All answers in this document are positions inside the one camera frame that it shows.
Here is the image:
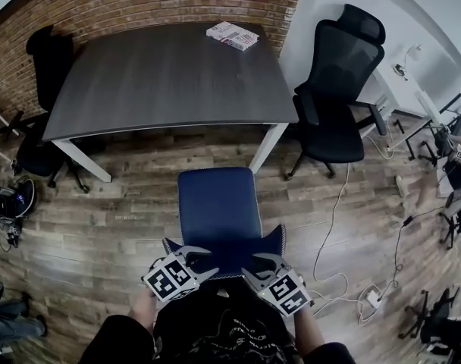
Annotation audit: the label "black equipment bag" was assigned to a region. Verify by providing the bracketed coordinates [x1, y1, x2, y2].
[0, 174, 38, 227]

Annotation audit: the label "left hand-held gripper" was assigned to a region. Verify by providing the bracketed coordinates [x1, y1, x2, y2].
[141, 245, 221, 303]

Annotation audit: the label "black high-back office chair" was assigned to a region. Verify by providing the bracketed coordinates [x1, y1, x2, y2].
[14, 24, 91, 194]

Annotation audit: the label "black cable with adapter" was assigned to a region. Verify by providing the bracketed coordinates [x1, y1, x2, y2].
[391, 206, 450, 291]

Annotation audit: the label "small black device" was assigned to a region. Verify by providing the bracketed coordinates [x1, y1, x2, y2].
[6, 225, 22, 248]

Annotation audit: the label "white flat panel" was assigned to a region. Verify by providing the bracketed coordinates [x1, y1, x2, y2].
[414, 89, 443, 124]

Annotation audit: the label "white desk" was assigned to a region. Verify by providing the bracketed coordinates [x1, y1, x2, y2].
[366, 57, 436, 128]

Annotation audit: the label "person's left forearm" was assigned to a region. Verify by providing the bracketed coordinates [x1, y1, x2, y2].
[130, 288, 159, 337]

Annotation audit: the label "person's black printed shirt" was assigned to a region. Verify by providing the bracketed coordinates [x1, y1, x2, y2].
[78, 282, 356, 364]

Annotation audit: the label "long white cable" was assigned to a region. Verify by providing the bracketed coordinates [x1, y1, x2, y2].
[312, 133, 400, 324]

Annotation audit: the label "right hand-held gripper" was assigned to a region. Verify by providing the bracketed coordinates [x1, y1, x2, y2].
[240, 252, 314, 319]

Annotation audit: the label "dark wood table white legs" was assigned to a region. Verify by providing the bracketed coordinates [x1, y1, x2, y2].
[42, 23, 301, 184]

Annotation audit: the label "striped cover book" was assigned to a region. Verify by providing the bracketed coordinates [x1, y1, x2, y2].
[205, 20, 260, 53]

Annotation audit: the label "blue upholstered chair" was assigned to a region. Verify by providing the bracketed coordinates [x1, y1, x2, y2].
[162, 167, 288, 284]

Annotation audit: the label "black mesh headrest office chair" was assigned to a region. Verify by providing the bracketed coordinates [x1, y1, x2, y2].
[284, 3, 388, 182]

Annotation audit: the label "black-legged desk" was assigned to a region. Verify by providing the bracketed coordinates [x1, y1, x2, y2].
[392, 116, 444, 168]

